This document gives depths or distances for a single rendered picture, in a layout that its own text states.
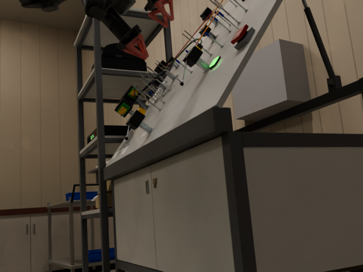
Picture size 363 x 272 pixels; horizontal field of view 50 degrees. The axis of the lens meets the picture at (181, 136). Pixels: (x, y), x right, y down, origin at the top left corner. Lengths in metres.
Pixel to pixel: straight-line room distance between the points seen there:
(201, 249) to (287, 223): 0.26
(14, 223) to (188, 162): 3.58
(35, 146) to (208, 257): 7.79
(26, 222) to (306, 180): 3.85
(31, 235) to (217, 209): 3.74
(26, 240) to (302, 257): 3.85
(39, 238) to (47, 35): 5.90
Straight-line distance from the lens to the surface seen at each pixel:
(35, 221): 4.69
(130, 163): 1.64
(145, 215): 1.61
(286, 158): 1.11
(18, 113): 8.87
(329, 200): 1.19
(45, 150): 8.80
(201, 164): 1.14
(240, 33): 1.19
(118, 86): 2.59
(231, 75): 1.08
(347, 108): 3.41
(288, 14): 4.01
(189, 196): 1.22
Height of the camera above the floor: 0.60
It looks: 11 degrees up
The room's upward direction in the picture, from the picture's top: 5 degrees counter-clockwise
